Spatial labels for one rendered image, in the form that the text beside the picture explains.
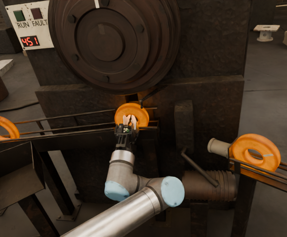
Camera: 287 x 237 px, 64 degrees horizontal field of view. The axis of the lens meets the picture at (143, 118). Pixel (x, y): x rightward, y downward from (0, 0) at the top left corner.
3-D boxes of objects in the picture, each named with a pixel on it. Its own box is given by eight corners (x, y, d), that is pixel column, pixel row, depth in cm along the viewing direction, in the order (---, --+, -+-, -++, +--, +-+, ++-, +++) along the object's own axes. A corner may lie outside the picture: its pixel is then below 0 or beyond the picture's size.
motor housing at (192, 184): (185, 228, 134) (182, 163, 104) (224, 231, 130) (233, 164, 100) (185, 251, 123) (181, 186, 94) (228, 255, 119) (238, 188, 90)
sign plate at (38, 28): (25, 49, 104) (7, 5, 95) (78, 43, 99) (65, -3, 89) (22, 50, 103) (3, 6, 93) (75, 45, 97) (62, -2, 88)
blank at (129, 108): (110, 106, 103) (108, 109, 101) (143, 99, 99) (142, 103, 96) (123, 132, 111) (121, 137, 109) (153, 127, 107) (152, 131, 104)
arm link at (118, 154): (135, 170, 89) (112, 169, 91) (137, 159, 92) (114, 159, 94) (130, 159, 82) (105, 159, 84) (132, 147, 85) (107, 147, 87)
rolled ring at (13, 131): (-24, 128, 120) (-20, 124, 123) (4, 150, 127) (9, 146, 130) (-8, 113, 112) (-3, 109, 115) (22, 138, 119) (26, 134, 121)
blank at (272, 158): (249, 171, 88) (245, 176, 86) (228, 137, 87) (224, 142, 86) (290, 168, 75) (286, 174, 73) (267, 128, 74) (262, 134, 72)
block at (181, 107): (177, 140, 115) (174, 98, 101) (193, 139, 113) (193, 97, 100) (176, 154, 106) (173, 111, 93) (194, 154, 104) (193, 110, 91)
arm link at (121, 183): (123, 204, 84) (98, 197, 81) (128, 172, 92) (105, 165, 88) (135, 198, 78) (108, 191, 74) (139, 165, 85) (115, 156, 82)
